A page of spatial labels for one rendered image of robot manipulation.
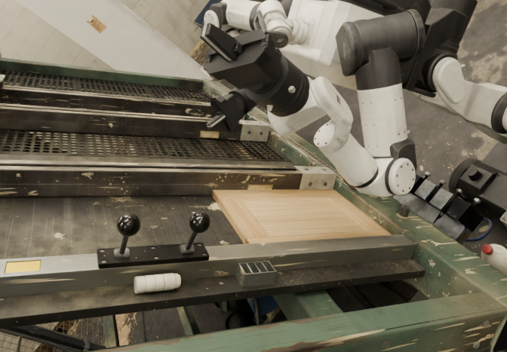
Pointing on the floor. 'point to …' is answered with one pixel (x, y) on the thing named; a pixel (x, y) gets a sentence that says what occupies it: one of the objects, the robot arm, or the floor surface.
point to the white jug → (496, 256)
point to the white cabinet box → (106, 26)
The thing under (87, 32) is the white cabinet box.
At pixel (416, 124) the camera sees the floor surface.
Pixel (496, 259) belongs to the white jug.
